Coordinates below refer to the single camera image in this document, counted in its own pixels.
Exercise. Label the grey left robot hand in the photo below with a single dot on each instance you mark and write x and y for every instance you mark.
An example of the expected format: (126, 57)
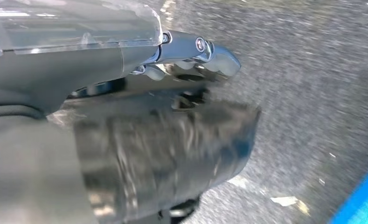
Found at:
(32, 154)

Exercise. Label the blue shelf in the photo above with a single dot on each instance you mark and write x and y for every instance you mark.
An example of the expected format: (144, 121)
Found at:
(366, 204)

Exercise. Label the clear plastic left hand cover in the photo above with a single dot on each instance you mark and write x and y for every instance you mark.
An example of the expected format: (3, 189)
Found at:
(78, 24)

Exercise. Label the short white floor tape piece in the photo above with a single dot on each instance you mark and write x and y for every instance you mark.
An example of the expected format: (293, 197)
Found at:
(284, 201)

